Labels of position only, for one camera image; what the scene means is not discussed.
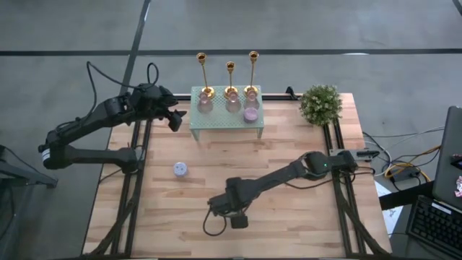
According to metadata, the grey laptop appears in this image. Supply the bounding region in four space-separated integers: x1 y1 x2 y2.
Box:
432 105 462 210

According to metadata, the pale lilac patterned candle holder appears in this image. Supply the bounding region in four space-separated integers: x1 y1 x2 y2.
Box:
173 161 189 178

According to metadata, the white paper sheet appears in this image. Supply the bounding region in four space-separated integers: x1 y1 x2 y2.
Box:
374 180 404 238

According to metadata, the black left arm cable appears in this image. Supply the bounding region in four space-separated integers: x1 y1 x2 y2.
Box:
85 60 160 109

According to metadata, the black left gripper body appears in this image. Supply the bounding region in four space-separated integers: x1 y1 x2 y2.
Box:
158 86 181 133

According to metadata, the black side desk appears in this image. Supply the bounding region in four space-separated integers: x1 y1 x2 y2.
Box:
378 180 462 260

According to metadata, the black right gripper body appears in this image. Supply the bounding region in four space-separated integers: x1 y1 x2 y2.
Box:
208 178 253 230

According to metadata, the purple candle holder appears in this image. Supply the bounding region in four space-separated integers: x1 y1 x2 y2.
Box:
242 106 260 124

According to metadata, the green perforated metal shelf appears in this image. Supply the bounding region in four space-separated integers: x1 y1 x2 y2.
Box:
188 84 265 141

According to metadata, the yellow cable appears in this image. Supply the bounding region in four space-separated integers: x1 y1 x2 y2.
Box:
384 144 443 183

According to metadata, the black power adapter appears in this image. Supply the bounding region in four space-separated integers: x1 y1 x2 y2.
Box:
391 168 422 184

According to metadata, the pink glass candle holder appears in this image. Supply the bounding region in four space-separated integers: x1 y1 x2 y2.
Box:
243 90 261 111
196 92 214 115
224 90 242 113

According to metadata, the black aluminium table frame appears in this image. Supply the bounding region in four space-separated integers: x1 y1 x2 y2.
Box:
82 86 393 260

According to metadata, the green artificial potted plant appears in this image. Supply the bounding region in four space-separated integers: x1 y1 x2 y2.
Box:
298 84 343 127

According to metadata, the gold metal candlestick holder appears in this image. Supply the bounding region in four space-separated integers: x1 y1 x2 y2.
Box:
243 51 260 99
223 61 240 100
195 52 216 100

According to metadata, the dark metal stand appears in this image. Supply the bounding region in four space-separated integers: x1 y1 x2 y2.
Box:
0 144 59 260

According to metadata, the black keyboard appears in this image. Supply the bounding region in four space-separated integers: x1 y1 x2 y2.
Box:
406 194 462 259

